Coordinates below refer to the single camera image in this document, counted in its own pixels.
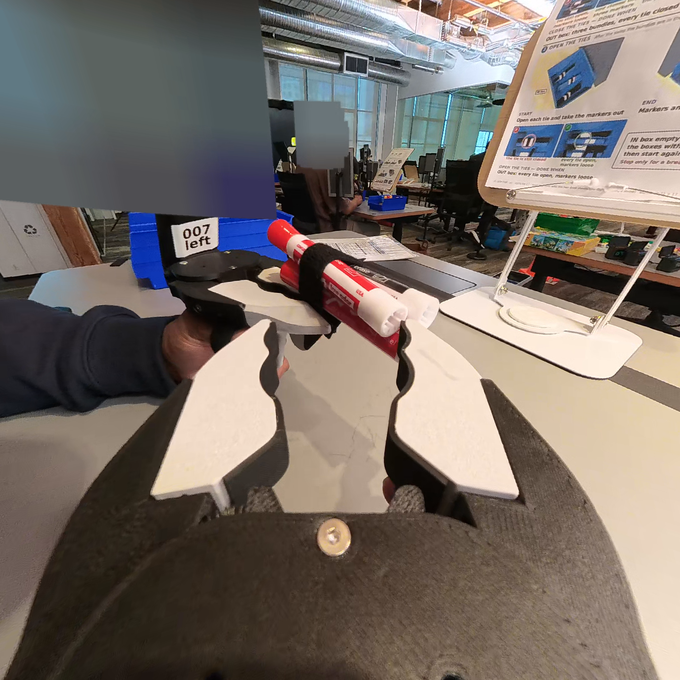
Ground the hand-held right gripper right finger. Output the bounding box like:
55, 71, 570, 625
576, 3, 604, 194
383, 319, 521, 500

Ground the white paper notice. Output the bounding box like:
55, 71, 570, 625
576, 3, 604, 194
487, 0, 680, 203

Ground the person's left hand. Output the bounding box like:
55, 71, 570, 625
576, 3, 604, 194
162, 312, 221, 381

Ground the wide black velcro strap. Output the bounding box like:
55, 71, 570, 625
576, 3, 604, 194
297, 245, 341, 311

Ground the red dry erase marker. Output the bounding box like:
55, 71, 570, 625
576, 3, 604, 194
267, 218, 408, 338
280, 264, 402, 359

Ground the wooden post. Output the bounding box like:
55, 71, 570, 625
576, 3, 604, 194
43, 205, 103, 268

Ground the clipboard with instruction sheet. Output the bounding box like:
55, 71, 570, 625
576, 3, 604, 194
476, 0, 680, 229

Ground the colourful toy box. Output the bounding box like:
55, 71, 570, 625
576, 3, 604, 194
527, 213, 602, 258

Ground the printed paper sheet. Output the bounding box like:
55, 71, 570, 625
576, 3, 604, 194
308, 234, 417, 263

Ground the white sign board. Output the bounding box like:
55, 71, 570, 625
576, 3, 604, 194
370, 147, 414, 194

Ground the blue plastic bin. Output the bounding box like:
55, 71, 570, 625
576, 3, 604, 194
128, 211, 294, 290

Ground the white recycling bin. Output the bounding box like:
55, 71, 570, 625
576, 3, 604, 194
0, 202, 77, 279

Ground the silver ventilation duct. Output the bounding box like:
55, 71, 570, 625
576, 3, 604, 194
261, 0, 413, 88

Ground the black office chair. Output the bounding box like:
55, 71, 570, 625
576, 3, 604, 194
439, 152, 492, 253

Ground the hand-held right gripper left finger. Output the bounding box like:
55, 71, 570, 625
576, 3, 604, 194
152, 319, 290, 511

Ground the white stand pole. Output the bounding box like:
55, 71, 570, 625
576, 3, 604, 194
588, 226, 672, 332
493, 211, 538, 305

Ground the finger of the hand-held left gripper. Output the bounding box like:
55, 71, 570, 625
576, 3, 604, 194
208, 279, 332, 339

